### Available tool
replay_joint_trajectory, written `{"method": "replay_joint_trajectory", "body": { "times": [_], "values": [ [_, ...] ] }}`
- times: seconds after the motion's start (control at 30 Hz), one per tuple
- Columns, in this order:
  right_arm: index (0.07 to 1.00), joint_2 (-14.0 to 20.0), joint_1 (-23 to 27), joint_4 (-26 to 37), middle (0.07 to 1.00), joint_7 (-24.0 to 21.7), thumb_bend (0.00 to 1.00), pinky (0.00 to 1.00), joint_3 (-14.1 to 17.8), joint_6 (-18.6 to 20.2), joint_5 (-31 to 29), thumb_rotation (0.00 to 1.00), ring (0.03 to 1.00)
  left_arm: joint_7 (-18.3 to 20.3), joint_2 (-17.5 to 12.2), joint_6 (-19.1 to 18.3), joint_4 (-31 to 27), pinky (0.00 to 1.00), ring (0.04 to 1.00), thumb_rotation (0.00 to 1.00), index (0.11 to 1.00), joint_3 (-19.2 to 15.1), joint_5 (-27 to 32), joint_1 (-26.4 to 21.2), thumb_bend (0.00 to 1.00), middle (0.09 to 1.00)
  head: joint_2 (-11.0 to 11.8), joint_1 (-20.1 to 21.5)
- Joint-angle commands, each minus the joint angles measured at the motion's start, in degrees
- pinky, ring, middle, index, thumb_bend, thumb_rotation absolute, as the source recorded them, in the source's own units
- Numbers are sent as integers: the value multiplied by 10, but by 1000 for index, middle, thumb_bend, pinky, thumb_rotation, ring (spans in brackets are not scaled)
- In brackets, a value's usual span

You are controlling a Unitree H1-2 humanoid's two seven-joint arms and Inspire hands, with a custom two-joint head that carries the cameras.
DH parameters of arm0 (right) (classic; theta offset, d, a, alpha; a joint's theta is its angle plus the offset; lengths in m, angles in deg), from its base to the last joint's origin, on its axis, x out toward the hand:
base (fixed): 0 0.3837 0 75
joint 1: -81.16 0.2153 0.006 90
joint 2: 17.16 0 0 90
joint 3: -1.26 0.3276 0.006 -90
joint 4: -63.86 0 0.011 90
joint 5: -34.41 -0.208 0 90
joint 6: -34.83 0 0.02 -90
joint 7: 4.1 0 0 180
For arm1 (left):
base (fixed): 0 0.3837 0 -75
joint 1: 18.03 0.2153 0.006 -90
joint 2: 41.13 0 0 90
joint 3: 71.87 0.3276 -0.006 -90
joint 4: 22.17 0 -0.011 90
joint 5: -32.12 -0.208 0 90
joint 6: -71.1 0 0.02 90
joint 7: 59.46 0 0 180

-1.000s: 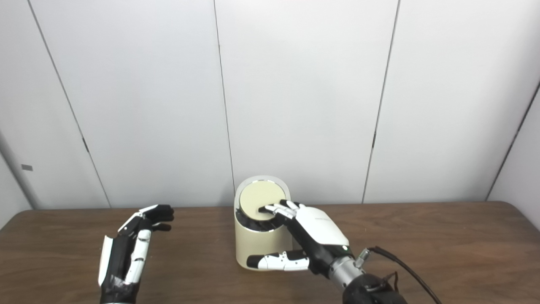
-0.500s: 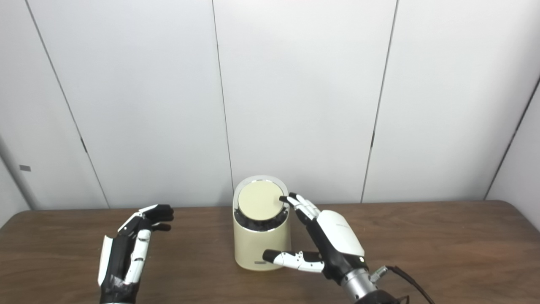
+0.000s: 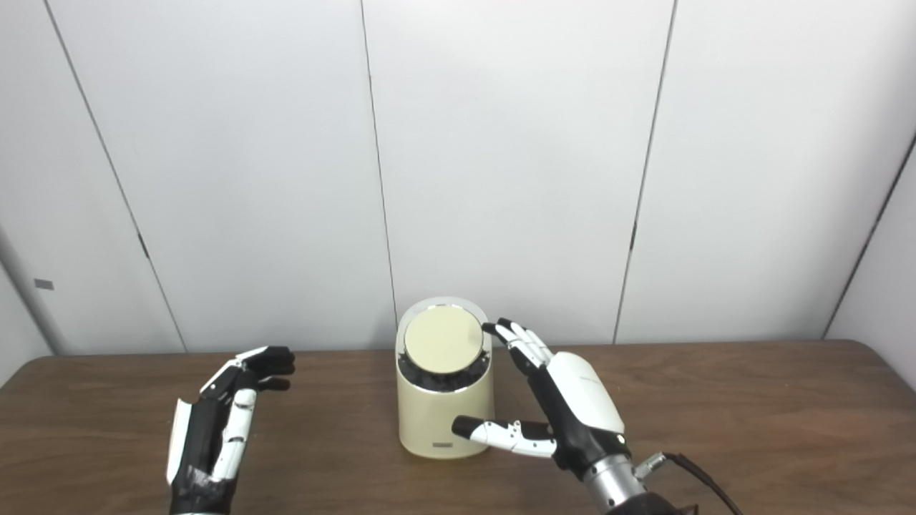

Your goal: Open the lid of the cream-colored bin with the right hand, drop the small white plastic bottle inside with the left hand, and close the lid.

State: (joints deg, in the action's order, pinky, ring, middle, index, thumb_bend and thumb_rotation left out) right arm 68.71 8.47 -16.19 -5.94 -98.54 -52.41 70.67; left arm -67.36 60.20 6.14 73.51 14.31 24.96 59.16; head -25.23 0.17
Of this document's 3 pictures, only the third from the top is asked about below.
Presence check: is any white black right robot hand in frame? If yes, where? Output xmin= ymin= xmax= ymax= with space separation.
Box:
xmin=452 ymin=318 xmax=632 ymax=480

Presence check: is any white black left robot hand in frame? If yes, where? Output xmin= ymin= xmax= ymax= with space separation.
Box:
xmin=166 ymin=346 xmax=296 ymax=494

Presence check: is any cream-colored desktop bin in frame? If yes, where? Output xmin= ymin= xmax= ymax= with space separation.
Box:
xmin=395 ymin=303 xmax=494 ymax=459

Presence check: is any round cream bin lid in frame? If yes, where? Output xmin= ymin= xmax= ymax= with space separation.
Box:
xmin=404 ymin=308 xmax=482 ymax=374

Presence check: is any black bin liner bag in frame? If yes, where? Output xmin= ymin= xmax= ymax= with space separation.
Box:
xmin=398 ymin=350 xmax=492 ymax=393

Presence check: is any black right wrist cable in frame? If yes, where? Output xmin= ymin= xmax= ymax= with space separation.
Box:
xmin=633 ymin=451 xmax=745 ymax=515

